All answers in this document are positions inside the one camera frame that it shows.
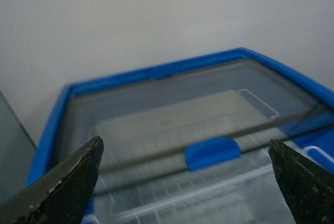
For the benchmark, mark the white chest freezer blue rim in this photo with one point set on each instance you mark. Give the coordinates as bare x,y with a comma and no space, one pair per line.
317,146

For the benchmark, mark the white wire basket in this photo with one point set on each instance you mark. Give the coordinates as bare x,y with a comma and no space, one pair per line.
243,190

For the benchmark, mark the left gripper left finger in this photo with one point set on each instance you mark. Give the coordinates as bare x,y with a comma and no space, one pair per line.
63,194

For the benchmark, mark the sliding glass freezer lid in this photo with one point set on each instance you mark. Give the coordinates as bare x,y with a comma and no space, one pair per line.
147,126

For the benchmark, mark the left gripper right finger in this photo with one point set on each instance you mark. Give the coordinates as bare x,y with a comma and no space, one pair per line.
306,187

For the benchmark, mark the grey cabinet beside freezer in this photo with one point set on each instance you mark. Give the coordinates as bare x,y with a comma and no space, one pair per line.
17,152

